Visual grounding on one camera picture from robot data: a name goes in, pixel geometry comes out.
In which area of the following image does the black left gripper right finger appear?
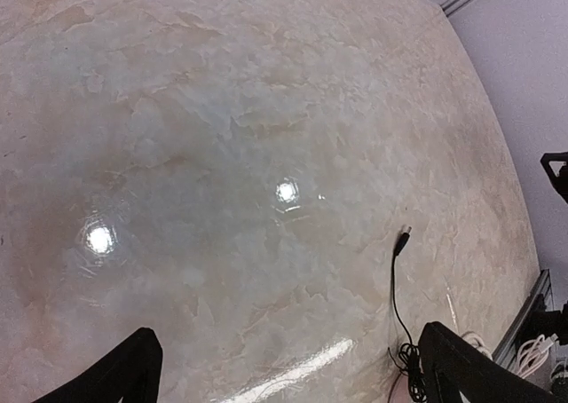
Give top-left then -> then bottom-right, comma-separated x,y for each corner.
418,321 -> 560,403

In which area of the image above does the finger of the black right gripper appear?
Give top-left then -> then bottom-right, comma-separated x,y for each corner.
540,152 -> 568,193

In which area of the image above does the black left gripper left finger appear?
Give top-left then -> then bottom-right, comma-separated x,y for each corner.
38,328 -> 162,403

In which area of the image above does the thin black adapter cable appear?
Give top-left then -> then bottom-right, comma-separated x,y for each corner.
387,225 -> 427,403

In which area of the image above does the aluminium table frame rail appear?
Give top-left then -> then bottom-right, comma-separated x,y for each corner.
493,269 -> 554,370

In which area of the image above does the white cable bundle off table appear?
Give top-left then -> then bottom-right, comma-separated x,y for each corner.
514,334 -> 558,379

